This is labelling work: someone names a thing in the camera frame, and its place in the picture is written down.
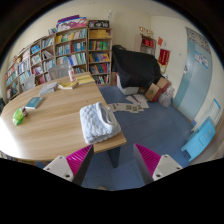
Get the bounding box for white box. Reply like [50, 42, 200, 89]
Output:
[116, 74, 140, 96]

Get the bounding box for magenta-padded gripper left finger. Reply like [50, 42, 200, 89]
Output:
[43, 144, 95, 186]

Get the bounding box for papers on floor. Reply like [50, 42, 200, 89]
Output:
[107, 93, 150, 114]

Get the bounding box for light blue stool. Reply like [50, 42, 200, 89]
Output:
[180, 116, 217, 163]

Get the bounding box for small dark jar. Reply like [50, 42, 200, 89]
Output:
[20, 106, 29, 118]

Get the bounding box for red wall hanging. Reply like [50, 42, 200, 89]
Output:
[157, 48, 171, 74]

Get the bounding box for yellow book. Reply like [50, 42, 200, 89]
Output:
[58, 80, 79, 90]

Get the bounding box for white knitted towel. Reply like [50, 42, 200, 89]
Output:
[79, 101, 122, 145]

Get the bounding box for stack of yellow books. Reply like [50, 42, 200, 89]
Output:
[75, 73, 96, 86]

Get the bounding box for small wooden wall shelf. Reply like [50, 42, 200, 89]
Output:
[134, 33, 157, 56]

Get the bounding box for black cloth cover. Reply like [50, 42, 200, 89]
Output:
[111, 44, 163, 89]

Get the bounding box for green plastic bag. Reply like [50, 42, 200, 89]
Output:
[12, 107, 25, 126]

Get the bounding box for grey book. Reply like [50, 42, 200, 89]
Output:
[38, 81, 59, 97]

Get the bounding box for grey chair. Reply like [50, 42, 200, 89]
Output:
[48, 63, 70, 81]
[22, 73, 37, 92]

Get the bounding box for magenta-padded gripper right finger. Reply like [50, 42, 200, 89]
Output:
[133, 143, 184, 185]

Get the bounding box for cardboard box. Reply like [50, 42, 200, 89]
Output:
[144, 77, 171, 103]

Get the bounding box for light blue door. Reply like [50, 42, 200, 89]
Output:
[173, 27, 213, 121]

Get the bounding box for teal book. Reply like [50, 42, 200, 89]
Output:
[24, 96, 44, 110]

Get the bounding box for white bottle with red label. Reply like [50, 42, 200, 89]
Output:
[67, 64, 76, 83]

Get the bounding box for wooden bookshelf unit with books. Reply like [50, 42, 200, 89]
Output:
[3, 14, 114, 101]

